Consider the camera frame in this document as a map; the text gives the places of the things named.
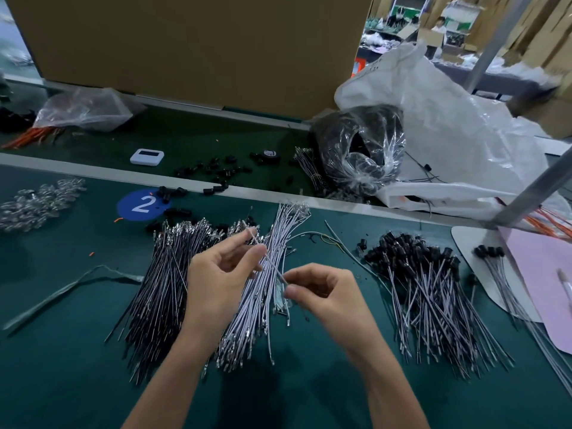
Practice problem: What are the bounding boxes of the pile of wires with black caps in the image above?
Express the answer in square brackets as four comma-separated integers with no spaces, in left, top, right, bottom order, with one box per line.
[362,231,516,379]

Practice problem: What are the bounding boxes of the orange wire bunch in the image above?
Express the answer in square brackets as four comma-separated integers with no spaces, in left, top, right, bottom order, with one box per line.
[0,126,62,150]

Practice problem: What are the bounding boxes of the small bundle of capped wires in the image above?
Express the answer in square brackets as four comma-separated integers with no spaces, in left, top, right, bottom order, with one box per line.
[472,244,572,397]

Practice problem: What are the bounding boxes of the person's right hand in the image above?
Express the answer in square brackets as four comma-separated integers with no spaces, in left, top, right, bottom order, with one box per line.
[282,262,386,363]

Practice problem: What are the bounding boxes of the pink paper sheet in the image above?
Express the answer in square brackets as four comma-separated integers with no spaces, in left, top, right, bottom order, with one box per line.
[500,226,572,356]

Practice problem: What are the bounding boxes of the clear plastic strip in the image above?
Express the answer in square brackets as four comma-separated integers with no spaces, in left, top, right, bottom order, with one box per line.
[0,265,144,334]

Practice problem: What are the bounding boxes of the black plastic caps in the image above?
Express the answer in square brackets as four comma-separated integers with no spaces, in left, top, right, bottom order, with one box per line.
[143,149,300,231]

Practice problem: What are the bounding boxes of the brown cardboard panel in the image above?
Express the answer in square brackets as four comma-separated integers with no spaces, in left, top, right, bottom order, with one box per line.
[4,0,375,120]

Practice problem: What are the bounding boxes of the person's left hand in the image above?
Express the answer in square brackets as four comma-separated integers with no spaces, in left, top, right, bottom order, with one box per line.
[181,226,269,354]

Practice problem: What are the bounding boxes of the stack of cardboard boxes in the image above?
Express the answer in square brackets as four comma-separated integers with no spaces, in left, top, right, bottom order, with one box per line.
[483,0,572,139]

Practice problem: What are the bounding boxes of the pile of grey wires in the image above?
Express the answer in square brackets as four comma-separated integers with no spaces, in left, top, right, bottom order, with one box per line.
[105,203,312,385]

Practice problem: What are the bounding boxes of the crumpled clear plastic bag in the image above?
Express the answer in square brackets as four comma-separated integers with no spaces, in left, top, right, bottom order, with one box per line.
[33,87,144,132]

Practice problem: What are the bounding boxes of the small white timer device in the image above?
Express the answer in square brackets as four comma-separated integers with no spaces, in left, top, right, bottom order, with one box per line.
[129,149,166,166]

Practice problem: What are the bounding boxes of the large white plastic sack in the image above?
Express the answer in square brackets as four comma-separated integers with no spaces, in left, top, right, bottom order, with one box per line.
[335,42,572,220]

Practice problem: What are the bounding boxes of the person's right forearm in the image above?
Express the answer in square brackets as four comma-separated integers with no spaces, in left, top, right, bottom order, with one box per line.
[347,339,432,429]

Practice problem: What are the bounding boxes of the blue round number sticker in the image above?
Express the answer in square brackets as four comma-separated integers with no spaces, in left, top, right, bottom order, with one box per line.
[116,189,171,222]

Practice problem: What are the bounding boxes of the clear bag with black contents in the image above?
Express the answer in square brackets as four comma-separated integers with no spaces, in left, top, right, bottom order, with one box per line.
[313,104,406,197]

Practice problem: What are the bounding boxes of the grey metal frame post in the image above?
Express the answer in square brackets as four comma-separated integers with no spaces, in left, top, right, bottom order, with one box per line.
[492,147,572,229]
[463,0,536,95]

